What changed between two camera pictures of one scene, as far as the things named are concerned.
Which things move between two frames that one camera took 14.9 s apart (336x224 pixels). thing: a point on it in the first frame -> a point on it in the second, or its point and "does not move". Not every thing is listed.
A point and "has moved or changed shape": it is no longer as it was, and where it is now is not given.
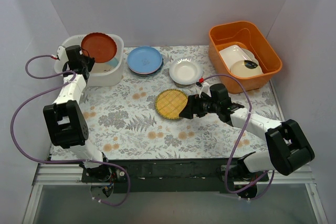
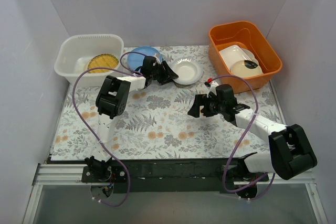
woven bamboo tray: x=170 y=102 -> x=102 y=60
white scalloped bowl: x=186 y=71 does not move
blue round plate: x=145 y=59 does not move
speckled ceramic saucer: x=184 y=86 does not move
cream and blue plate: x=102 y=68 has moved or changed shape
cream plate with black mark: x=245 y=68 does not move
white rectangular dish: x=232 y=55 does not move
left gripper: x=85 y=64 -> x=161 y=73
